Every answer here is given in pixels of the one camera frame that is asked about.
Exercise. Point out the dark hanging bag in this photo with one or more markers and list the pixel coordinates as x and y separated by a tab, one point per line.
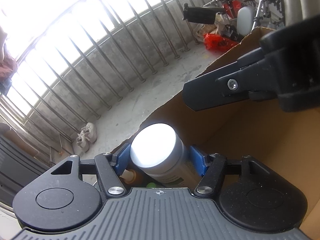
4	86

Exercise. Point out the red plastic bag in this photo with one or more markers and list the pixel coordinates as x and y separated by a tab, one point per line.
217	41

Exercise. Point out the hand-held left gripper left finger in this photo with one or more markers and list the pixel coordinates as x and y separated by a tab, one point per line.
122	157

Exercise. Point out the beige sneaker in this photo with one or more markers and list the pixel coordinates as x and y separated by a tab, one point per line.
91	131
82	142

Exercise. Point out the grey plastic cabinet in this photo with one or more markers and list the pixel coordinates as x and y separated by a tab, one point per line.
17	160

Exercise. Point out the metal balcony railing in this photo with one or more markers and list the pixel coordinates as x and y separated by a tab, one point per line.
142	80

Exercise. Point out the green ball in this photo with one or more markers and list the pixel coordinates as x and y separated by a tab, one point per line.
150	185

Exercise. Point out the brown cardboard box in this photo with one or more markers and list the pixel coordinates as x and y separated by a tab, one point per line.
250	135

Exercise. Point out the orange bottle with cream cap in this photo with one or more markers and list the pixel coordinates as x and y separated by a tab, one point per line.
132	177

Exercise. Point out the brown quilted coat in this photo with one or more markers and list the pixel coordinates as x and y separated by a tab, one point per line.
6	60

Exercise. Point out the white-capped plastic jar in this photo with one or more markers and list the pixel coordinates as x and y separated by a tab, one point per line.
160	145

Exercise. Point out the beige plastic bag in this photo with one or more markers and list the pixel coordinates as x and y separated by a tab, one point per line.
200	33

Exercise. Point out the wheelchair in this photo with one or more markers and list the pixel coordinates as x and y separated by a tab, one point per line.
200	15

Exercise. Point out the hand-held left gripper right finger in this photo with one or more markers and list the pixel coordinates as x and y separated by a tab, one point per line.
197	160

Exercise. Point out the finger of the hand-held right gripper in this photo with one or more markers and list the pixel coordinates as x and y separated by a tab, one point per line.
212	90

